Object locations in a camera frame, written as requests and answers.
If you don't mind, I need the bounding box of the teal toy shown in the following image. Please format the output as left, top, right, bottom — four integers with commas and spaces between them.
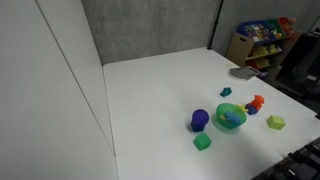
219, 87, 233, 98

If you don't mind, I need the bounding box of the light blue elephant toy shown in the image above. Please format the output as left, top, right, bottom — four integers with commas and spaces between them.
223, 110, 243, 126

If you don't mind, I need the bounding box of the yellow spiky toy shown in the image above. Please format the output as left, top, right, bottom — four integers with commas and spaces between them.
235, 103, 250, 113

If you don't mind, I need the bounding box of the green plastic bowl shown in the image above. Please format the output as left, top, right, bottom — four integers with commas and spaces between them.
215, 102, 248, 130

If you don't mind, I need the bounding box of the wooden toy shelf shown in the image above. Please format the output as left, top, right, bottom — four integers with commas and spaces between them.
225, 17, 303, 74

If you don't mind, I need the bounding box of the orange toy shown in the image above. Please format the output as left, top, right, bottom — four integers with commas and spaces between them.
249, 94, 266, 110

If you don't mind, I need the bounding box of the dark blue cube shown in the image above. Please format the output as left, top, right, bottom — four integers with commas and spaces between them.
190, 121, 205, 133

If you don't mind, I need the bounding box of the black vertical pole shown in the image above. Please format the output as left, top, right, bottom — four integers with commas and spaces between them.
206, 0, 224, 51

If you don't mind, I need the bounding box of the grey white flat pad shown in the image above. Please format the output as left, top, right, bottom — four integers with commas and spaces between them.
229, 65, 262, 83

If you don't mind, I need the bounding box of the blue embossed cube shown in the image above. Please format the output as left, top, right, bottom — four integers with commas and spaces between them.
245, 103, 260, 116

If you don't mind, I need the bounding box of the yellow storage bin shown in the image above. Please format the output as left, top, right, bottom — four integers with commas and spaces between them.
249, 44, 283, 58

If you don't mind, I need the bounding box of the lime green cube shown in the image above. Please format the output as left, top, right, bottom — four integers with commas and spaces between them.
266, 114, 287, 131

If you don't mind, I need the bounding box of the green storage bin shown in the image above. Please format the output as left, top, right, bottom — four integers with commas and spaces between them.
266, 18, 286, 35

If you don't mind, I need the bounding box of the red storage bin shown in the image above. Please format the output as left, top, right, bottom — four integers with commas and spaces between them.
278, 16, 297, 34

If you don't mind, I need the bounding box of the black furniture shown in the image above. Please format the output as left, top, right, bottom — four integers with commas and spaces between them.
275, 28, 320, 113

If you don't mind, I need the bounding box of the black equipment frame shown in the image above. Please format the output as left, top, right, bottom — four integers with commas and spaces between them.
251, 136, 320, 180

